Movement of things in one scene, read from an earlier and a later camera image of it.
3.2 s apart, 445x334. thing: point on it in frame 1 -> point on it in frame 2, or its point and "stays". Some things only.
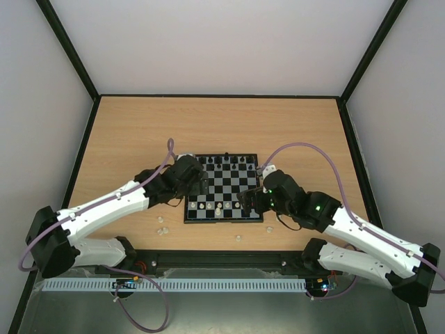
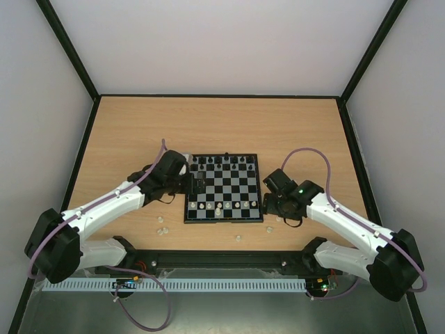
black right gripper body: x=252 y=199 -> x=270 y=204
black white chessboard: x=228 y=175 stays
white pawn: x=217 y=211 stays
